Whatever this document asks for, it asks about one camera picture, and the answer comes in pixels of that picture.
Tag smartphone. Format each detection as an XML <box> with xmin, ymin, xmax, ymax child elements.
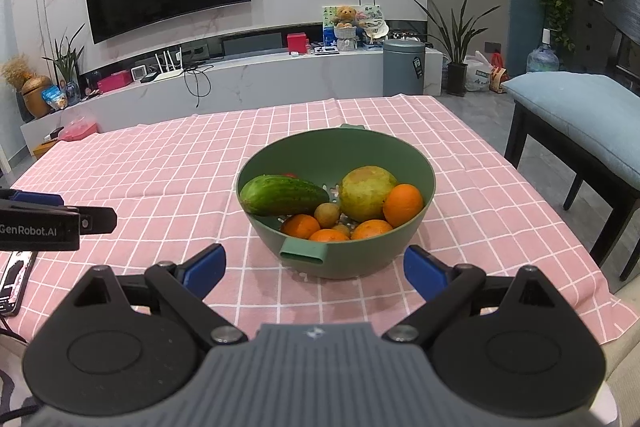
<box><xmin>0</xmin><ymin>249</ymin><xmax>38</xmax><ymax>317</ymax></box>

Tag white marble tv console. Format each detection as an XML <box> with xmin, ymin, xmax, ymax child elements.
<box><xmin>20</xmin><ymin>24</ymin><xmax>443</xmax><ymax>140</ymax></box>

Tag green colander bowl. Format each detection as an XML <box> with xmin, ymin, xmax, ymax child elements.
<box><xmin>235</xmin><ymin>123</ymin><xmax>437</xmax><ymax>280</ymax></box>

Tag green plant in glass vase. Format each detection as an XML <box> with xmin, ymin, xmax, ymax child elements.
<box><xmin>42</xmin><ymin>24</ymin><xmax>87</xmax><ymax>105</ymax></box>

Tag dark cabinet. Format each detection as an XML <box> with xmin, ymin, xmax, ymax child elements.
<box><xmin>570</xmin><ymin>0</ymin><xmax>640</xmax><ymax>82</ymax></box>

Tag golden vase with dried grass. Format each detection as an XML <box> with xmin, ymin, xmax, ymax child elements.
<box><xmin>0</xmin><ymin>54</ymin><xmax>53</xmax><ymax>118</ymax></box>

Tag orange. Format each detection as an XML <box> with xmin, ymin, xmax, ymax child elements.
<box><xmin>351</xmin><ymin>219</ymin><xmax>394</xmax><ymax>241</ymax></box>
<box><xmin>382</xmin><ymin>183</ymin><xmax>425</xmax><ymax>228</ymax></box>
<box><xmin>308</xmin><ymin>229</ymin><xmax>351</xmax><ymax>242</ymax></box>
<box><xmin>281</xmin><ymin>214</ymin><xmax>322</xmax><ymax>240</ymax></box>

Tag yellow-green pomelo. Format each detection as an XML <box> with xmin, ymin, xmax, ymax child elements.
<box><xmin>340</xmin><ymin>166</ymin><xmax>398</xmax><ymax>223</ymax></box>

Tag orange paper bag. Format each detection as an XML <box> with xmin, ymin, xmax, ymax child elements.
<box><xmin>490</xmin><ymin>52</ymin><xmax>508</xmax><ymax>92</ymax></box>

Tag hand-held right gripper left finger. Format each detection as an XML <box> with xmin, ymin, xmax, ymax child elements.
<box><xmin>75</xmin><ymin>243</ymin><xmax>248</xmax><ymax>345</ymax></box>

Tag pink storage box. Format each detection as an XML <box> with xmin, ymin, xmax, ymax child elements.
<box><xmin>57</xmin><ymin>117</ymin><xmax>98</xmax><ymax>142</ymax></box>

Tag green cucumber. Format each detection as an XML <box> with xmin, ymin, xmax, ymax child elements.
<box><xmin>240</xmin><ymin>174</ymin><xmax>331</xmax><ymax>216</ymax></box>

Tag long-leaved potted plant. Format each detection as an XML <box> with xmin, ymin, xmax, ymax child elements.
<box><xmin>414</xmin><ymin>0</ymin><xmax>501</xmax><ymax>96</ymax></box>

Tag brown teddy bear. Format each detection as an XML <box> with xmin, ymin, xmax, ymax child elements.
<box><xmin>332</xmin><ymin>6</ymin><xmax>358</xmax><ymax>29</ymax></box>

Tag pink checked tablecloth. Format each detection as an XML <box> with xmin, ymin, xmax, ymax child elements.
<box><xmin>0</xmin><ymin>94</ymin><xmax>640</xmax><ymax>358</ymax></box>

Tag blue water jug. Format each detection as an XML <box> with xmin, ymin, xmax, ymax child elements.
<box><xmin>526</xmin><ymin>28</ymin><xmax>560</xmax><ymax>74</ymax></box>

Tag blue snack bag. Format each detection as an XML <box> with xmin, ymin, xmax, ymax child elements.
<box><xmin>41</xmin><ymin>86</ymin><xmax>67</xmax><ymax>112</ymax></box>

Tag grey pedal bin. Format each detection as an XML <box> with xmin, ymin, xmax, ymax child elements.
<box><xmin>382</xmin><ymin>38</ymin><xmax>427</xmax><ymax>98</ymax></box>

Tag green printed board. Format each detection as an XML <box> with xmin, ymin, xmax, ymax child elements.
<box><xmin>322</xmin><ymin>4</ymin><xmax>385</xmax><ymax>40</ymax></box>

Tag blue cushioned bench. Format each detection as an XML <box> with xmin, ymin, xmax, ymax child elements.
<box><xmin>501</xmin><ymin>71</ymin><xmax>640</xmax><ymax>283</ymax></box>

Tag white plastic bag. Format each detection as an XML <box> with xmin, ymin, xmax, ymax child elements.
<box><xmin>464</xmin><ymin>51</ymin><xmax>493</xmax><ymax>92</ymax></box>

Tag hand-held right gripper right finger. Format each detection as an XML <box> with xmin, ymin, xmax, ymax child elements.
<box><xmin>382</xmin><ymin>244</ymin><xmax>563</xmax><ymax>344</ymax></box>

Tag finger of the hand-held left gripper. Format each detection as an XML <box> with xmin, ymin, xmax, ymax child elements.
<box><xmin>0</xmin><ymin>188</ymin><xmax>68</xmax><ymax>209</ymax></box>
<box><xmin>77</xmin><ymin>207</ymin><xmax>118</xmax><ymax>235</ymax></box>

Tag white router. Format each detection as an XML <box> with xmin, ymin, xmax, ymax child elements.
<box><xmin>141</xmin><ymin>48</ymin><xmax>183</xmax><ymax>84</ymax></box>

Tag black cable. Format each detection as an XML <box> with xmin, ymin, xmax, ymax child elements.
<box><xmin>182</xmin><ymin>64</ymin><xmax>216</xmax><ymax>108</ymax></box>

